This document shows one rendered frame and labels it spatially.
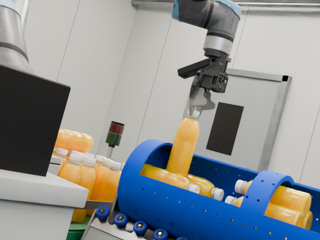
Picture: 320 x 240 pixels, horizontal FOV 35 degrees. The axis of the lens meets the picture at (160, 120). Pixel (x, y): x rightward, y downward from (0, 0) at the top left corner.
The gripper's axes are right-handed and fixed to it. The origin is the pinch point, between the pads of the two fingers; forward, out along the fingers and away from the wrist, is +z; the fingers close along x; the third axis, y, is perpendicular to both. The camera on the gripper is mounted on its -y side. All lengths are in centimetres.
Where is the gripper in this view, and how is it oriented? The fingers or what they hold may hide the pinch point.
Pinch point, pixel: (193, 112)
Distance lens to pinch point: 165.0
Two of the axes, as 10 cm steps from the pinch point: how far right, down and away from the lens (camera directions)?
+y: 8.2, 2.1, -5.3
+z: -2.7, 9.6, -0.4
